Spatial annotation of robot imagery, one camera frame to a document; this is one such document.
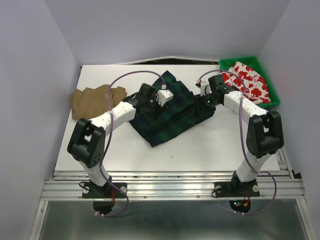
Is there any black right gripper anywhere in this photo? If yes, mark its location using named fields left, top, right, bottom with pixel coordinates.
left=192, top=91, right=220, bottom=117

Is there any dark green plaid skirt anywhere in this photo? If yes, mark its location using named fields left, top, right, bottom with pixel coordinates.
left=129, top=70, right=216, bottom=147

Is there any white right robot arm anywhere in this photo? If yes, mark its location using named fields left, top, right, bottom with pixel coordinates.
left=195, top=74, right=284, bottom=197

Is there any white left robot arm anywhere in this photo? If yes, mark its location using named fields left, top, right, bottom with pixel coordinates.
left=67, top=83, right=174, bottom=197

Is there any red floral white skirt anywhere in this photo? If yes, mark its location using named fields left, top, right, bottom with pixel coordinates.
left=228, top=61, right=272, bottom=105

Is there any folded tan skirt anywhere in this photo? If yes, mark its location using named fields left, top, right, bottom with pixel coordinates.
left=70, top=84, right=127, bottom=120

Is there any green plastic tray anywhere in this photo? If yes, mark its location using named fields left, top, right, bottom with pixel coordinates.
left=219, top=55, right=281, bottom=110

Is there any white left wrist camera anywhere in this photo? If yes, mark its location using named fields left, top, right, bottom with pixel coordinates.
left=156, top=89, right=174, bottom=107

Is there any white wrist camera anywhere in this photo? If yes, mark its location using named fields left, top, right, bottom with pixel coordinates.
left=156, top=89, right=174, bottom=107
left=195, top=79, right=211, bottom=96

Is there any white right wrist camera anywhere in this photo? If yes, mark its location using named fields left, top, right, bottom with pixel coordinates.
left=195, top=79, right=211, bottom=96

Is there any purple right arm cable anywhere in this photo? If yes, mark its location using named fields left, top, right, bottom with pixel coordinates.
left=198, top=69, right=277, bottom=216

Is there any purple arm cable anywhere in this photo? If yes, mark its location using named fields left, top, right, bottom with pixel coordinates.
left=198, top=69, right=277, bottom=216
left=94, top=70, right=167, bottom=218

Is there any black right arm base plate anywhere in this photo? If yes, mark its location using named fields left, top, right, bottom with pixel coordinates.
left=211, top=180, right=260, bottom=199

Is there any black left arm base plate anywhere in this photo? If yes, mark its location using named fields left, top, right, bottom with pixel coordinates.
left=78, top=181, right=126, bottom=199

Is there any aluminium rail frame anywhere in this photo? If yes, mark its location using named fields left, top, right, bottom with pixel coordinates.
left=30, top=160, right=317, bottom=240

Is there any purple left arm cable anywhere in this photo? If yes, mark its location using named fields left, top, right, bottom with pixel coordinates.
left=94, top=70, right=167, bottom=218

